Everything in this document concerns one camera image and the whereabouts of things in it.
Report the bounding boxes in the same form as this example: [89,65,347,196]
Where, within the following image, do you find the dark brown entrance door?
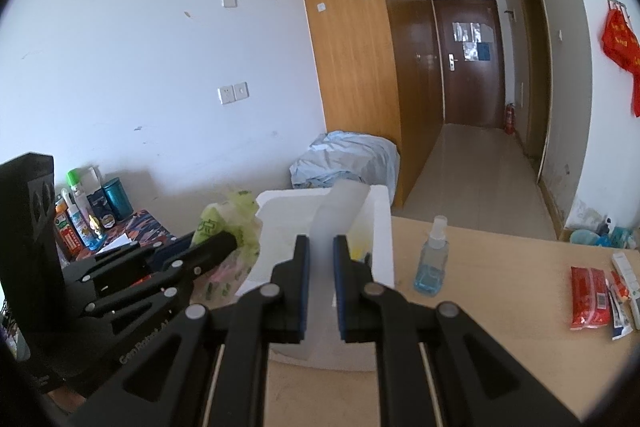
[434,0,506,129]

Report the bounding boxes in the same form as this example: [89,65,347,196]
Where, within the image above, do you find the white remote control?
[612,251,640,329]

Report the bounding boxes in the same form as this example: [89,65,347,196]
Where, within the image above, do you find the red snack packet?
[570,267,611,331]

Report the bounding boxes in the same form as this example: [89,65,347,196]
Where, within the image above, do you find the brown side door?
[520,0,552,181]

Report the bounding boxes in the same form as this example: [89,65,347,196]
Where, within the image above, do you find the patterned side table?
[56,209,177,268]

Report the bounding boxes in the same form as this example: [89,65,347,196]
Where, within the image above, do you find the wooden wardrobe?
[305,0,444,209]

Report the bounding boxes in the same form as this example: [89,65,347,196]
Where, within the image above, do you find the light blue covered bin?
[290,131,400,198]

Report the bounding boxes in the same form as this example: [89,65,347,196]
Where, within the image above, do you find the blue white small packet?
[606,280,634,340]

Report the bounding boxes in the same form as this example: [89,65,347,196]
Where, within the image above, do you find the white wall switch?
[220,0,238,9]

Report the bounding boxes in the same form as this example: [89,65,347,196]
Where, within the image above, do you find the double wall socket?
[217,82,250,105]

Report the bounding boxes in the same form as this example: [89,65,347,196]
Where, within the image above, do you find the green white plastic bag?
[191,190,262,310]

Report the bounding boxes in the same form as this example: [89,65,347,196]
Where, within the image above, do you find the red fire extinguisher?
[504,103,515,134]

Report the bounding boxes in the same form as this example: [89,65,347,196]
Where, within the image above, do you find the white foam stick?
[302,180,370,359]

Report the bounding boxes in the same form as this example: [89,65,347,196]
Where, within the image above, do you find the blue spray bottle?
[413,216,449,296]

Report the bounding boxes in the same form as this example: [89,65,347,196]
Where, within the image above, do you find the red orange small packet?
[610,270,629,303]

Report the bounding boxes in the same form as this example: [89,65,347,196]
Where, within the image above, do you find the white printed leaflet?
[96,233,131,255]

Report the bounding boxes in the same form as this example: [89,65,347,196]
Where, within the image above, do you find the red hanging bags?
[601,4,640,118]

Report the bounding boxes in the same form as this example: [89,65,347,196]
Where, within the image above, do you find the teal cylinder can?
[102,178,134,221]

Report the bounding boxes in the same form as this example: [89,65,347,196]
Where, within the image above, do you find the bottles group on side table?
[60,169,107,254]

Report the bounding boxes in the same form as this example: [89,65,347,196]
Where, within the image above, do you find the white foam box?
[236,181,395,372]

